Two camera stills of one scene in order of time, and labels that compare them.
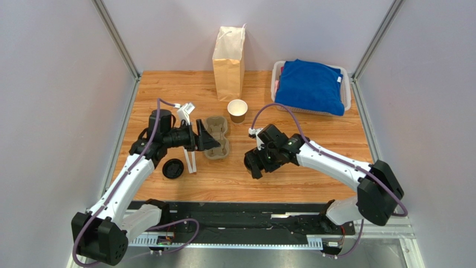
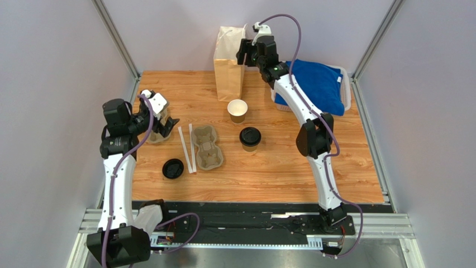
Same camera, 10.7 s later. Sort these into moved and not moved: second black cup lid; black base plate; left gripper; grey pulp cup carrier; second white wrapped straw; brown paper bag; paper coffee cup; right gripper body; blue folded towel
Moved: grey pulp cup carrier; right gripper body; left gripper
Not moved: second white wrapped straw; black base plate; paper coffee cup; blue folded towel; brown paper bag; second black cup lid
